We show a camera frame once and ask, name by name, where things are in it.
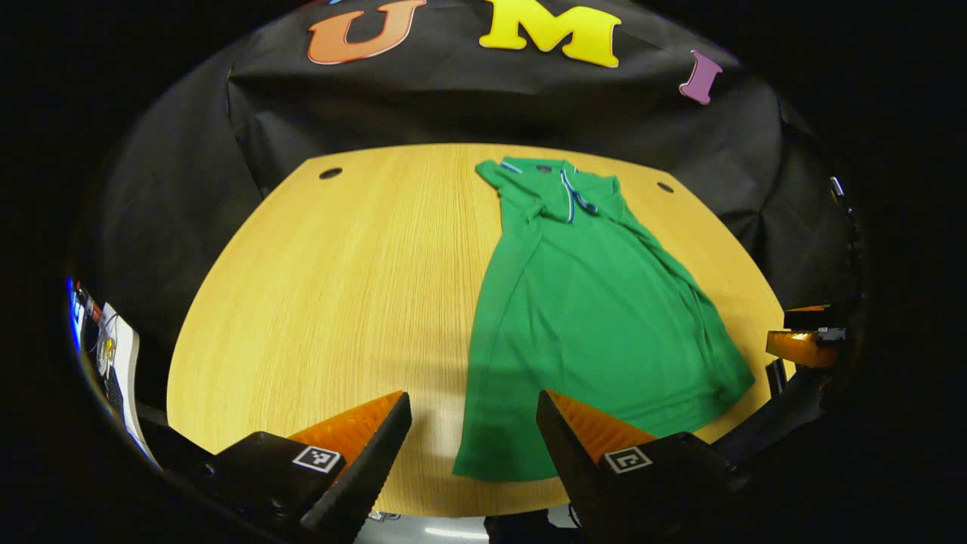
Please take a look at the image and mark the bright blue screen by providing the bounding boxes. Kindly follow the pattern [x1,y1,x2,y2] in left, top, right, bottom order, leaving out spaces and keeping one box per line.
[66,278,85,354]

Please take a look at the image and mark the white flat board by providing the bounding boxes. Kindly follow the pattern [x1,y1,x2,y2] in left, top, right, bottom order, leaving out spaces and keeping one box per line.
[97,302,156,462]

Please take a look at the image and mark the green T-shirt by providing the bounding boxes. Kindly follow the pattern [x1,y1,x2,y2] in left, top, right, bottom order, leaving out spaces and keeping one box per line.
[452,156,756,483]

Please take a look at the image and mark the black backdrop cloth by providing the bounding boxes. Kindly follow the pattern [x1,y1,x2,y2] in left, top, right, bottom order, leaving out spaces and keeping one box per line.
[72,0,862,413]

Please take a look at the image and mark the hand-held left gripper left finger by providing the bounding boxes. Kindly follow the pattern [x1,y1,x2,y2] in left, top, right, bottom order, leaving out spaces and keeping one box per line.
[200,391,413,544]

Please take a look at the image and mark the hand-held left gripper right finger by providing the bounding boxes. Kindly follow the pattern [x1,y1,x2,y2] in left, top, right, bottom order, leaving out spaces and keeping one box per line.
[536,389,750,544]

